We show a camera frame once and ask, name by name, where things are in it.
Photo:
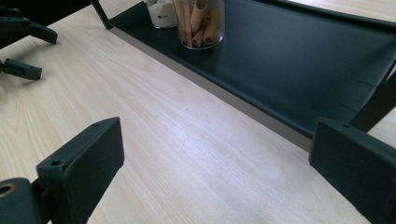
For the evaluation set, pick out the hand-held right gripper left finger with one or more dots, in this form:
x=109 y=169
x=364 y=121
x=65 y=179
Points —
x=84 y=165

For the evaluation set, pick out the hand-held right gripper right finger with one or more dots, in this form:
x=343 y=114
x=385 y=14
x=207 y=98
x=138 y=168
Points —
x=355 y=168

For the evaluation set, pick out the glass jar of pale powder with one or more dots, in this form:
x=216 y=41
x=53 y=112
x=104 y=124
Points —
x=162 y=14

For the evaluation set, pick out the black metal shelf rack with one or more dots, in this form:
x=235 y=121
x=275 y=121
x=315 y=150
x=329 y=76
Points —
x=280 y=62

